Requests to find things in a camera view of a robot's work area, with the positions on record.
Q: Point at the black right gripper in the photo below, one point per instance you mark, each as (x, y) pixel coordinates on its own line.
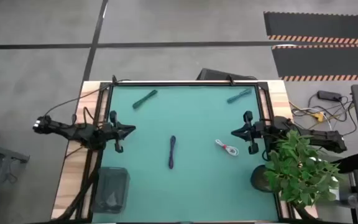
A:
(258, 130)

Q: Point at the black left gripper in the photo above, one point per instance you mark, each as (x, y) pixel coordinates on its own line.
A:
(110, 132)

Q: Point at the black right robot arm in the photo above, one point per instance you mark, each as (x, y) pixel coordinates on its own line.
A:
(325, 138)

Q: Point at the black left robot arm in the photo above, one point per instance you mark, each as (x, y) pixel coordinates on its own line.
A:
(73, 132)

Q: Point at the black plant pot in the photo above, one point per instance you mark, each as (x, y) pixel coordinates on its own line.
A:
(258, 180)

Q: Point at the black mesh bin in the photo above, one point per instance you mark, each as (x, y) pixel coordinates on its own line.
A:
(110, 186)

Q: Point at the black monitor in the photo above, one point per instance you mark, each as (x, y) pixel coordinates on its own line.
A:
(213, 75)

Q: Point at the green leafy plant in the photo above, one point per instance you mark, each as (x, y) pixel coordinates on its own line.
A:
(300, 168)

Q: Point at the green table mat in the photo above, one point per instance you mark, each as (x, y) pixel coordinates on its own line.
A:
(191, 186)

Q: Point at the yellow plug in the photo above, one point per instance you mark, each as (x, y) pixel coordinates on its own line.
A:
(319, 117)

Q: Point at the black power adapter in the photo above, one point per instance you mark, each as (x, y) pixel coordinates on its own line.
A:
(328, 95)

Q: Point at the black hazard-striped floor mat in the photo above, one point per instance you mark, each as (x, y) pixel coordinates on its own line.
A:
(325, 62)
(319, 25)

